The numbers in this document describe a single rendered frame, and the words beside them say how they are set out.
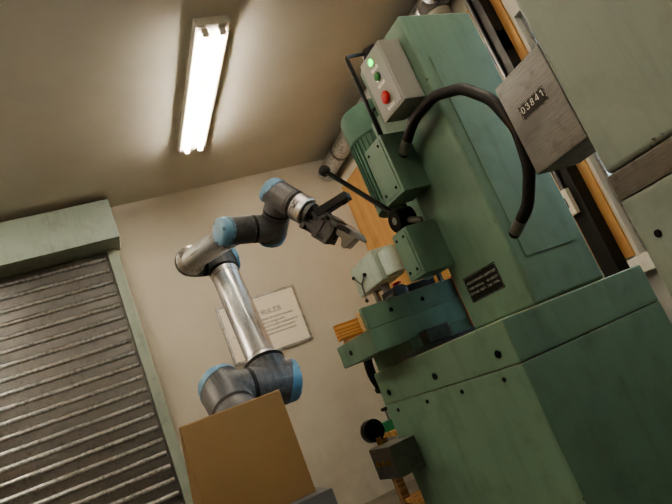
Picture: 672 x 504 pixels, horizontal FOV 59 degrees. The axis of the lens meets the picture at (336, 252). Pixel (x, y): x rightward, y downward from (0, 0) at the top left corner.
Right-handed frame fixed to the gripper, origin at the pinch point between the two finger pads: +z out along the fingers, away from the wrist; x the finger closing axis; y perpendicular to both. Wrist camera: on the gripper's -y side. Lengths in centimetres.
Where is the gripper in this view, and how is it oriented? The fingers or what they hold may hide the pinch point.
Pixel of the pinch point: (363, 237)
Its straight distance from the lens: 173.6
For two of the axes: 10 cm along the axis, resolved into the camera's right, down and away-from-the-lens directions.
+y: -4.7, 8.7, 1.6
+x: -4.1, -0.5, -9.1
